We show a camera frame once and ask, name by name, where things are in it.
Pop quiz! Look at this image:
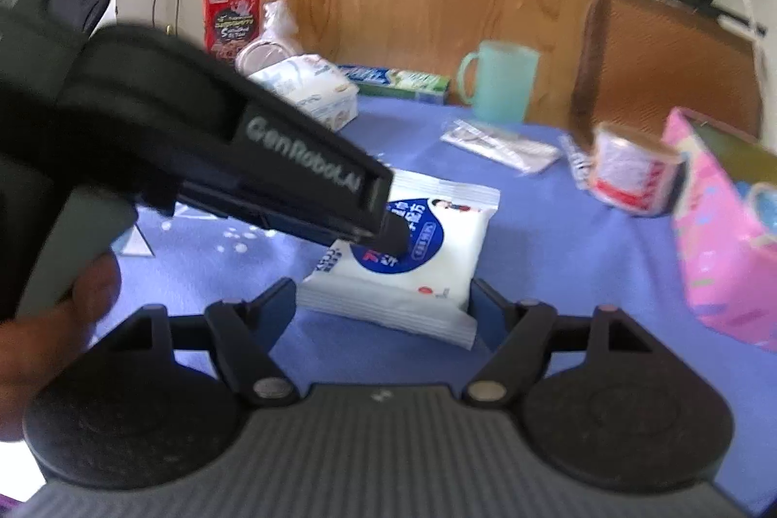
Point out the person's left hand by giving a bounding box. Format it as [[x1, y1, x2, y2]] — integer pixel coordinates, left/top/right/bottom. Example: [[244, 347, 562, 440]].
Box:
[[0, 251, 123, 441]]

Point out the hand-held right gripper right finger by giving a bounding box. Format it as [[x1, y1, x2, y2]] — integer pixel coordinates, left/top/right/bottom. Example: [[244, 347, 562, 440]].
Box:
[[462, 278, 672, 407]]

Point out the clear plastic bag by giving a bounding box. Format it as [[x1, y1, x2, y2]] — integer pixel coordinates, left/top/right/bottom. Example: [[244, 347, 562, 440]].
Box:
[[236, 0, 304, 76]]

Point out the wooden chair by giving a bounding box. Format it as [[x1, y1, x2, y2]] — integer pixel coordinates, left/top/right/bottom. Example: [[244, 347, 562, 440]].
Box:
[[571, 0, 766, 143]]

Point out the teal plastic mug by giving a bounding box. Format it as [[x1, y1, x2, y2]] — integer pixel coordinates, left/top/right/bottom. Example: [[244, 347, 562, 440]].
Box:
[[456, 40, 541, 124]]

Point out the clear flat plastic packet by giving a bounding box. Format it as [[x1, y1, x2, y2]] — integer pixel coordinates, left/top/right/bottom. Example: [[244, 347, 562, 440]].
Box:
[[440, 117, 562, 176]]

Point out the white wet wipes packet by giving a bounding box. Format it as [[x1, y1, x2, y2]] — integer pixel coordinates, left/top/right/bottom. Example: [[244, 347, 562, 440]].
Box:
[[295, 169, 502, 352]]

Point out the white tissue pack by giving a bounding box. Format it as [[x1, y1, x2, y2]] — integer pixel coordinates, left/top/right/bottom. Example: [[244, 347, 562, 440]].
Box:
[[249, 55, 359, 132]]

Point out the clear tape roll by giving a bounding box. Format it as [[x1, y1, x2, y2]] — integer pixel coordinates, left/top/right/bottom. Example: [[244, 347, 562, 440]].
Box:
[[737, 180, 777, 252]]

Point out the red snack box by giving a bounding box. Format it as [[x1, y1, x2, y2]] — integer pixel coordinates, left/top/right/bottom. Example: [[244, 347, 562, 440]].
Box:
[[203, 0, 262, 64]]

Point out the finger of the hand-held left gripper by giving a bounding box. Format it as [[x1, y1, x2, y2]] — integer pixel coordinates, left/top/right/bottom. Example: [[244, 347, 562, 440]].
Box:
[[175, 184, 407, 258]]

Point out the blue tablecloth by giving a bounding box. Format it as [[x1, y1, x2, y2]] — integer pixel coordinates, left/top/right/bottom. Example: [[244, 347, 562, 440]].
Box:
[[112, 93, 777, 516]]

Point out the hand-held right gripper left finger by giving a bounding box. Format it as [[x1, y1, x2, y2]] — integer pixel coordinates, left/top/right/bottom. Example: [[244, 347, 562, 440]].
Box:
[[91, 277, 300, 407]]

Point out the green blue toothpaste box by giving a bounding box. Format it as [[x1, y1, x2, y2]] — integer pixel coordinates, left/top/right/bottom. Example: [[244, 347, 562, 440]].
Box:
[[337, 64, 453, 103]]

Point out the pink cardboard box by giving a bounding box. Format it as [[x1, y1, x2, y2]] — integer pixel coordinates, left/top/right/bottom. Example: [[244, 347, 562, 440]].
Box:
[[661, 107, 777, 352]]

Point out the red white paper cup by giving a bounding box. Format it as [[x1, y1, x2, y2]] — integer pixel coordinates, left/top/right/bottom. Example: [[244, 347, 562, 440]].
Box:
[[586, 122, 684, 218]]

